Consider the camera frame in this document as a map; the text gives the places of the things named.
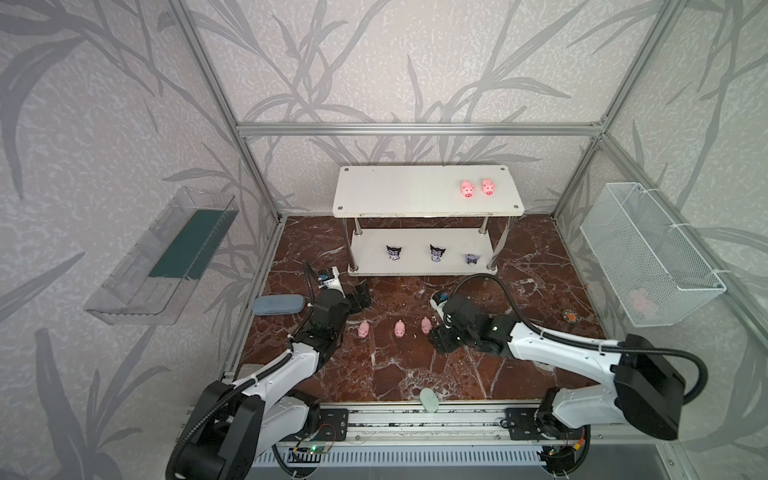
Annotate pink pig toy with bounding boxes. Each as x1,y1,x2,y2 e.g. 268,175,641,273
420,317,433,335
481,178,496,196
394,320,406,338
460,181,475,198
357,321,370,339

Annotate dark cartoon figure toy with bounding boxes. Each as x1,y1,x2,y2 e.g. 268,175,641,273
386,245,402,262
429,244,447,263

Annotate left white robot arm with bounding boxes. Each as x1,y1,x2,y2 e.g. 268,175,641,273
165,281,371,479

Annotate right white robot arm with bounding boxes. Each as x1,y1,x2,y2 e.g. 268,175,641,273
428,293,686,440

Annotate white two-tier shelf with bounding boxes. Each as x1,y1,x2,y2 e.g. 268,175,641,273
333,165,525,277

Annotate blue fabric glasses case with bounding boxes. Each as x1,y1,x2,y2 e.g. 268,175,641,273
251,294,305,316

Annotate pale green oval object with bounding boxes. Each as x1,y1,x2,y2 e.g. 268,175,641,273
419,388,440,413

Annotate small round orange object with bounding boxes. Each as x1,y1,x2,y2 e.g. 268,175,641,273
562,309,580,324

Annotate pink toy in basket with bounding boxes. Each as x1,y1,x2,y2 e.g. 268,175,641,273
627,288,657,315

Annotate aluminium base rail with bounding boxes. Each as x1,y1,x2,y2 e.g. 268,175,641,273
173,400,676,448

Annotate clear plastic wall bin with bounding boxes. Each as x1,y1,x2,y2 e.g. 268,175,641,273
84,187,239,326

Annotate white wire mesh basket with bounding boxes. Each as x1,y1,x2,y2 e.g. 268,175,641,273
580,182,727,328

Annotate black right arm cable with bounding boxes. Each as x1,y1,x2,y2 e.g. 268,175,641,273
449,273,709,406

